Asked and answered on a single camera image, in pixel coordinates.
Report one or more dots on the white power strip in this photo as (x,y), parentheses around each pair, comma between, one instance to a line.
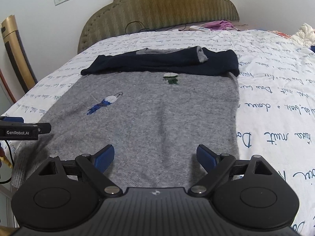
(198,28)

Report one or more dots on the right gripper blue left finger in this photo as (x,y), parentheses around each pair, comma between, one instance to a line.
(93,168)

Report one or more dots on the purple garment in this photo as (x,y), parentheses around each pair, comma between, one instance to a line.
(219,25)

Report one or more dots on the grey navy raglan sweater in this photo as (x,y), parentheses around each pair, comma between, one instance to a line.
(154,107)

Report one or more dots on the blue garment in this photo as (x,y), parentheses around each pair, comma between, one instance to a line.
(312,48)

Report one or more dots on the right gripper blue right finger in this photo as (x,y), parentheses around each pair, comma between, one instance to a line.
(218,168)

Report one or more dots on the white script print quilt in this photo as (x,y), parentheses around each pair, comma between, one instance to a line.
(275,117)

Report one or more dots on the olive tufted headboard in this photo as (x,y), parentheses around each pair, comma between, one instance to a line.
(131,16)

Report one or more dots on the gold black floor appliance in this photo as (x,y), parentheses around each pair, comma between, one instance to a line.
(16,54)

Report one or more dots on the red floral fabric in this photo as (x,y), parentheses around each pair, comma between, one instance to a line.
(282,34)

